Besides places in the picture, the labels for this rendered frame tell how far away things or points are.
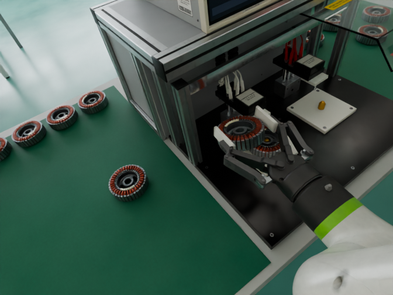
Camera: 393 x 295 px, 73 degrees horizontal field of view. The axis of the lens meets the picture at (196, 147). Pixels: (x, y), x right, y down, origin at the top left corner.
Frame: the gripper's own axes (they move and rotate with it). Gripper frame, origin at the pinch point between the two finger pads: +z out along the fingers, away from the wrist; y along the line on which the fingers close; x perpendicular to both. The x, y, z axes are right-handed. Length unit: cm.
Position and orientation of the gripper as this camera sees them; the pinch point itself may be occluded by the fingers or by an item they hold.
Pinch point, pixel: (241, 124)
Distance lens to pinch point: 61.5
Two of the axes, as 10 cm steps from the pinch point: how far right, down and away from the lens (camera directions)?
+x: -0.4, -6.3, -7.8
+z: -5.3, -6.5, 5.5
